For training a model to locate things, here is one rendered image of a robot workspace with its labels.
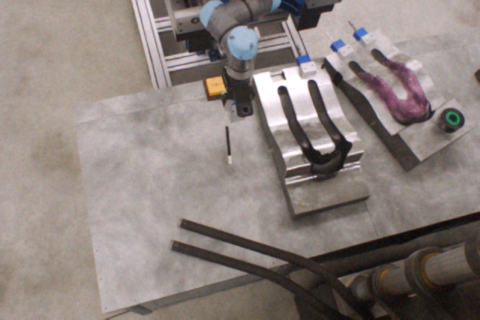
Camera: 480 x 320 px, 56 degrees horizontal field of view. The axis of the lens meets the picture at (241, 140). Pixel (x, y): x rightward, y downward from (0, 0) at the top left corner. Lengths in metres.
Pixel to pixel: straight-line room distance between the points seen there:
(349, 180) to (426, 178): 0.30
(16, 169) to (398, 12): 2.40
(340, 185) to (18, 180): 1.64
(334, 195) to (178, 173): 0.51
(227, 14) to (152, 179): 0.61
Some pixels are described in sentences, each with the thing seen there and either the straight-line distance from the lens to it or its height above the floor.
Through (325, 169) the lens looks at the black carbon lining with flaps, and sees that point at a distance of 1.50.
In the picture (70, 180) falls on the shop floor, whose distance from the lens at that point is 2.46.
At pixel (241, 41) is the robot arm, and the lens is 1.16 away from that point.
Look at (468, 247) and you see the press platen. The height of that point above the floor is 1.51.
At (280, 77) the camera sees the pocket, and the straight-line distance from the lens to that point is 1.63.
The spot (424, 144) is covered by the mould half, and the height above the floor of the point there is 0.91.
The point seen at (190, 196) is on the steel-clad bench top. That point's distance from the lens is 1.50.
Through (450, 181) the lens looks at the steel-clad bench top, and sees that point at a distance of 1.73.
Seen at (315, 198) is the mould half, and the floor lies 0.86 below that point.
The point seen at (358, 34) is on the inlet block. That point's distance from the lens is 1.80.
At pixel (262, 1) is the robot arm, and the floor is 1.28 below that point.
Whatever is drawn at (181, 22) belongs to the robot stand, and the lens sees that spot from 1.61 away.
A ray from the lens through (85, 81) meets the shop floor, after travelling 2.68.
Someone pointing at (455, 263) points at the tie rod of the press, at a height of 1.42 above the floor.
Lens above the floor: 2.24
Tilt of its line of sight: 66 degrees down
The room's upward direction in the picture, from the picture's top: 10 degrees clockwise
